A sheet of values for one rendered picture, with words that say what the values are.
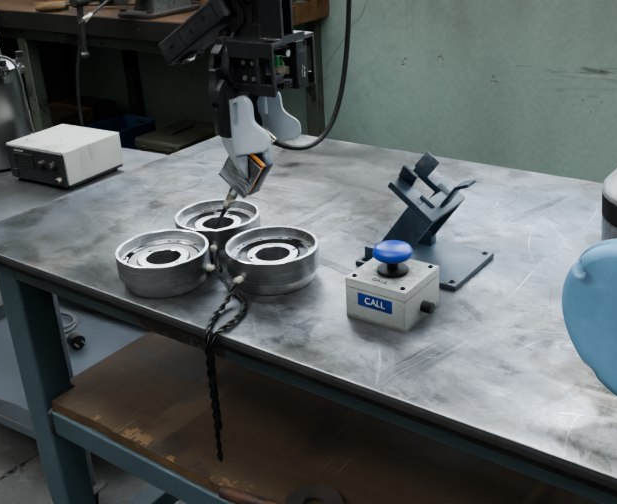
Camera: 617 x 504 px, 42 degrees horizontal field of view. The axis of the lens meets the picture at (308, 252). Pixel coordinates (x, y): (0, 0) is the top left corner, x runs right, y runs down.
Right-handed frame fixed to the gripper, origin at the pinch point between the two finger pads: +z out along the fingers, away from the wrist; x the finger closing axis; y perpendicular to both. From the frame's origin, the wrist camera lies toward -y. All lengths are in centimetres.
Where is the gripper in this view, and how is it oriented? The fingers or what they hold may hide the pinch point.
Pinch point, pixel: (249, 160)
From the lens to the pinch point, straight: 89.2
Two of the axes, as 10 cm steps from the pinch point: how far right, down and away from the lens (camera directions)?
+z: 0.5, 9.1, 4.2
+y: 8.1, 2.1, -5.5
